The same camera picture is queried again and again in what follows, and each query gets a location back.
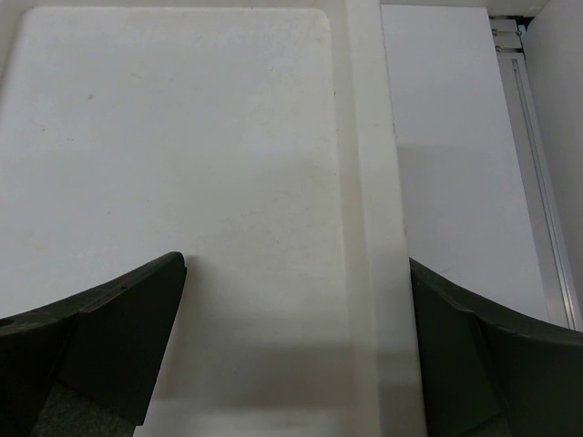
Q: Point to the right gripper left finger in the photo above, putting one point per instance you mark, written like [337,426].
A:
[87,365]

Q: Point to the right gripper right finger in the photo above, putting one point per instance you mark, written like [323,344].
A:
[488,370]

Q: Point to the white drawer cabinet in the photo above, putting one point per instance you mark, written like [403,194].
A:
[254,137]

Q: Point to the right side aluminium rail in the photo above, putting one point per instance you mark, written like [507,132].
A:
[558,283]

